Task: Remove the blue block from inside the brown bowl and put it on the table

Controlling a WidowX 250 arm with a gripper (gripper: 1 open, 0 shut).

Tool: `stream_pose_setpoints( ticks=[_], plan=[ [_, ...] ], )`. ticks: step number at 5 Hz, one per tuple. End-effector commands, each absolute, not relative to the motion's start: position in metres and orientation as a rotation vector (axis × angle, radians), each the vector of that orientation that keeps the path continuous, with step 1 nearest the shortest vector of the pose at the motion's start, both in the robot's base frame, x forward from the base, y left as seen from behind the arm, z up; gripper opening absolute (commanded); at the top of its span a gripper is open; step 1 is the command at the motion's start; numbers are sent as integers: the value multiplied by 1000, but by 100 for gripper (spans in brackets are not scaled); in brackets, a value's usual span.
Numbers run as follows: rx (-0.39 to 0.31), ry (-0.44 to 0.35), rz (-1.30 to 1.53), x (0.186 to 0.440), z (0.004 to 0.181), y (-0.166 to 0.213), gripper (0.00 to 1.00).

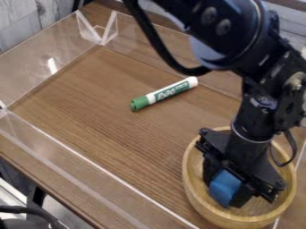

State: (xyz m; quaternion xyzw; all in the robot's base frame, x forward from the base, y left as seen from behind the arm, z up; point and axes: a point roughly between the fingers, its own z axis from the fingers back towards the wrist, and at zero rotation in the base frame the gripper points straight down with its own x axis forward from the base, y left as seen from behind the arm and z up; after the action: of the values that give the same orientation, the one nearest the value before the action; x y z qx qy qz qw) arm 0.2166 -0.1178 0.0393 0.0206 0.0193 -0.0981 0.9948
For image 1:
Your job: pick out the green Expo marker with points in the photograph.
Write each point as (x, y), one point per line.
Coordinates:
(164, 93)

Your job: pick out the black table leg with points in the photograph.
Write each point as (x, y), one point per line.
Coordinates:
(39, 196)

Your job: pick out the brown wooden bowl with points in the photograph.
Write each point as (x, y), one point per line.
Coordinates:
(256, 213)

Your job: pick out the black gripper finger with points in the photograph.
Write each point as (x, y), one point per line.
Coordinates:
(212, 165)
(247, 190)

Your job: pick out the clear acrylic corner bracket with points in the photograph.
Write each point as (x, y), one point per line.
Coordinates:
(97, 34)

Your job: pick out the blue rectangular block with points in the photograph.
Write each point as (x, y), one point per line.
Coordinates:
(223, 187)

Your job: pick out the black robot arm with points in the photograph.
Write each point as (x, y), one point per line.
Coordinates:
(234, 35)

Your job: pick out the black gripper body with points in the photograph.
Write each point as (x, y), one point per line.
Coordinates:
(244, 149)

